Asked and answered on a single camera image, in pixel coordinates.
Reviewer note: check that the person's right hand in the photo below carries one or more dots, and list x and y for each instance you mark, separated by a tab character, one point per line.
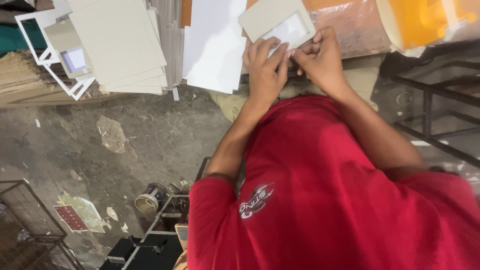
322	71

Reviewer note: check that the person's left hand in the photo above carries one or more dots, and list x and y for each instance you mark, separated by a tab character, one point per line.
264	80

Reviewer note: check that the grey cardboard window frame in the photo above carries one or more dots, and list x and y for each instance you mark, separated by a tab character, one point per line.
268	17

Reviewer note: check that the stack of white sheets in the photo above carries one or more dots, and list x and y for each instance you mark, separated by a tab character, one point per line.
215	45

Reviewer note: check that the upright stack of grey boards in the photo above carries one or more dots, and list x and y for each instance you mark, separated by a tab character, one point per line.
173	45

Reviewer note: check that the black metal rack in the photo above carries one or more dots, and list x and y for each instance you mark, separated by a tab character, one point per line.
427	108

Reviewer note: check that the orange plastic-wrapped sheet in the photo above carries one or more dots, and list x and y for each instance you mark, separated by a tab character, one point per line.
427	20

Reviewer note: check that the red shirt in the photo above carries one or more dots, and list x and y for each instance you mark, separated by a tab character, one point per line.
330	202

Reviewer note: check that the stack of grey cardboard sheets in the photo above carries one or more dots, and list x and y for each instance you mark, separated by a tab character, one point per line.
116	41

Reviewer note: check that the paint can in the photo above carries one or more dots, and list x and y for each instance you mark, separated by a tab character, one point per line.
150	197

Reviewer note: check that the white rectangular frames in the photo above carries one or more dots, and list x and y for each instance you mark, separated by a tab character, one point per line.
35	22

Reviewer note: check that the red patterned paper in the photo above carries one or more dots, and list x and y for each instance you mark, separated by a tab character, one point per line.
71	218

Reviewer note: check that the stack of brown wooden boards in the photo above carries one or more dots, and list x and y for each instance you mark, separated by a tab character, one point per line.
26	82

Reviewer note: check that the black machine with metal frame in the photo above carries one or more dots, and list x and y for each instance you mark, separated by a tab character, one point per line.
153	251

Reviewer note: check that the small grey window frame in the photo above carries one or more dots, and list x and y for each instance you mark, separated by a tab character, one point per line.
63	39

